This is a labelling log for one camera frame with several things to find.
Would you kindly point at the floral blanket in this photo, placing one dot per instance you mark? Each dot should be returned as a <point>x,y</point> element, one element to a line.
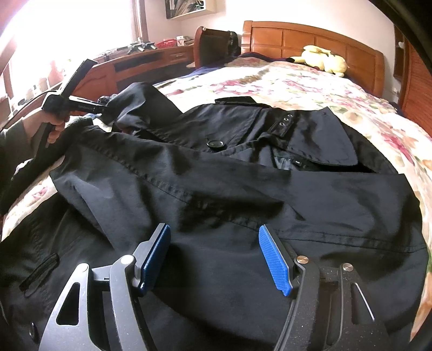
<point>303,87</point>

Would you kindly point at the person's left forearm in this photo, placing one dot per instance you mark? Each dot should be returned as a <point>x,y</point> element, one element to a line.
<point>17,158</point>

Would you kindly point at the person's left hand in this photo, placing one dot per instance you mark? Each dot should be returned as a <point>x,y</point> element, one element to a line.
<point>55,130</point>

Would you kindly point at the white wall shelf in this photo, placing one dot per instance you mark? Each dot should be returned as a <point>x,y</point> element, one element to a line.
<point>189,8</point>

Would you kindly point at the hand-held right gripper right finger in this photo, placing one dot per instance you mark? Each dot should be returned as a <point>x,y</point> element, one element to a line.
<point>273,260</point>

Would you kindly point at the black coat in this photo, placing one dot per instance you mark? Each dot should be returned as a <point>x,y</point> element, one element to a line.
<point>216,189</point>

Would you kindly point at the black bag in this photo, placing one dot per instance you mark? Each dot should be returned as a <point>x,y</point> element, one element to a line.
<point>233,42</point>

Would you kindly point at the wooden chair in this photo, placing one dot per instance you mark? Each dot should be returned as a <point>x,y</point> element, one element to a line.
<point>211,42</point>

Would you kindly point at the small white box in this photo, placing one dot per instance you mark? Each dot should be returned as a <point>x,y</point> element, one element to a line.
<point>181,41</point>

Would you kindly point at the wooden wardrobe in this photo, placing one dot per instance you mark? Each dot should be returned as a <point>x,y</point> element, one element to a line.
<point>416,77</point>

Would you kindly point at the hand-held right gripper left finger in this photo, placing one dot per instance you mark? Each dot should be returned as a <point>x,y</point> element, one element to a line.
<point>156,256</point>

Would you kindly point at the red basket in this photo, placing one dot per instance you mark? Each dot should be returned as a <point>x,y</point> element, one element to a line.
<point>166,43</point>

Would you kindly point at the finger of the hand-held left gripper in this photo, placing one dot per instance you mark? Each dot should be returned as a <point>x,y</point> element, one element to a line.
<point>88,107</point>

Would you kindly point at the wooden bed headboard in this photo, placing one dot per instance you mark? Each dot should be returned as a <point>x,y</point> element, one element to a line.
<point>303,37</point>

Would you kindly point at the wooden desk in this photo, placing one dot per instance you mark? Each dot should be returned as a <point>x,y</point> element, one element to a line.
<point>135,62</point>

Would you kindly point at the yellow plush toy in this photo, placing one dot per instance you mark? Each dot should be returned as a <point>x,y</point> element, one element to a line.
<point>325,59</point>

